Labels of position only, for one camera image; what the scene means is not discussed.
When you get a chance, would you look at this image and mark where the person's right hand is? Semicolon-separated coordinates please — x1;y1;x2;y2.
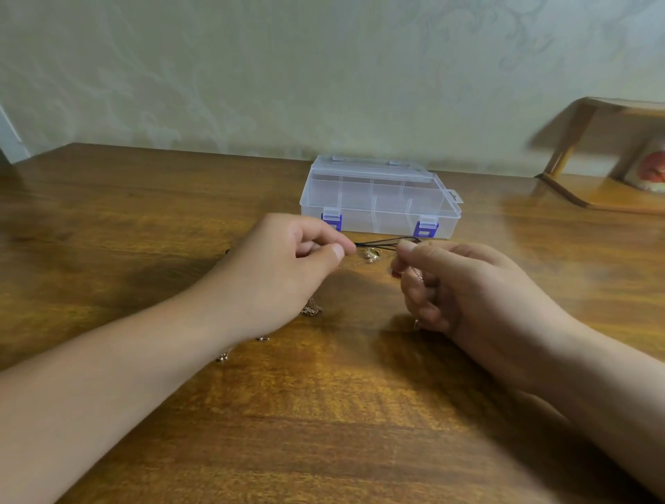
391;239;588;396

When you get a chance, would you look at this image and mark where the person's left hand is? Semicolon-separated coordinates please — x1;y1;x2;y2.
185;213;357;346

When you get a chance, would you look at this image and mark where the clear plastic organizer box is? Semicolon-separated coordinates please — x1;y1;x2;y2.
299;156;465;240

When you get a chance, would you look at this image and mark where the person's right forearm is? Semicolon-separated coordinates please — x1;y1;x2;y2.
524;330;665;500

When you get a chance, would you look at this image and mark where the person's left forearm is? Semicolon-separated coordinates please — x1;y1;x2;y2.
0;291;235;504

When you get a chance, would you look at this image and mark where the wooden shelf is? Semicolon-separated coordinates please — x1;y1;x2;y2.
537;96;665;216

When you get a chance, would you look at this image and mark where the white printed mug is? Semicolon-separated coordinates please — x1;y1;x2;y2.
626;133;665;195

